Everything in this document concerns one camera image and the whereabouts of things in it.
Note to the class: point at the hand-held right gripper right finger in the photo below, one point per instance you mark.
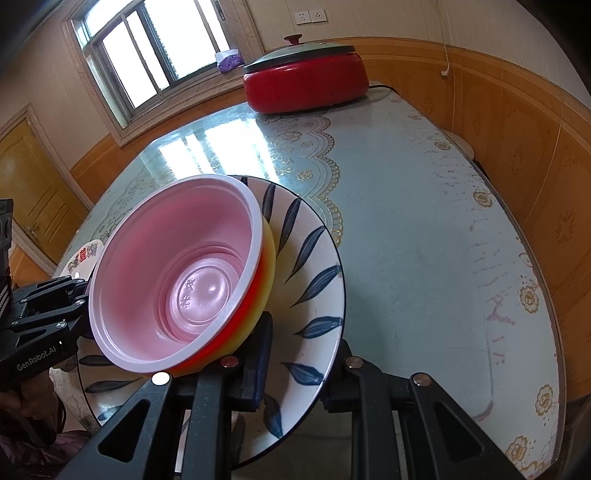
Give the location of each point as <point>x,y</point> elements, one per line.
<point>364,392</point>

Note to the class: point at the red plastic bowl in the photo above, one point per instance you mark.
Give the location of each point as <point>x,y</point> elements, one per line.
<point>184,258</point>

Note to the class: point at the red electric cooking pot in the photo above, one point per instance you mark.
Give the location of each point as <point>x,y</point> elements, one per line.
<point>304,85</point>

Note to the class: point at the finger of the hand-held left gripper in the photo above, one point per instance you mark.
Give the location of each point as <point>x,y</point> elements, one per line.
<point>55,290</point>
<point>51,321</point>

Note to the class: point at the window with stone frame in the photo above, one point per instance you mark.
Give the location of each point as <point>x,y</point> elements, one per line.
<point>138,50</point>

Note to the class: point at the white phoenix print plate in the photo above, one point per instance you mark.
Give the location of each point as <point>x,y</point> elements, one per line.
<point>83,258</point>

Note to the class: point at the blue striped ceramic bowl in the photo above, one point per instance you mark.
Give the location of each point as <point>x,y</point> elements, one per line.
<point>304,286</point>

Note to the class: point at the purple tissue pack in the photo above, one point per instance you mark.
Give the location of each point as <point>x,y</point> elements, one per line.
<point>231,62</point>

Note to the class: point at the yellow plastic bowl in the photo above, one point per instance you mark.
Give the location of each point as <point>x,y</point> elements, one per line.
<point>268,267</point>

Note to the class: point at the grey pot lid red knob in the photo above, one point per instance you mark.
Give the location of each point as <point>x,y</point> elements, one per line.
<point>300,53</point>

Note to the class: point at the white round stool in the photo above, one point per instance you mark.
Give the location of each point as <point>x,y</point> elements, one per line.
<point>459,144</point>

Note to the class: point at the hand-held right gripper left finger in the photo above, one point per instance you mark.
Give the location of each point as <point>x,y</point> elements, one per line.
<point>261,360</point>

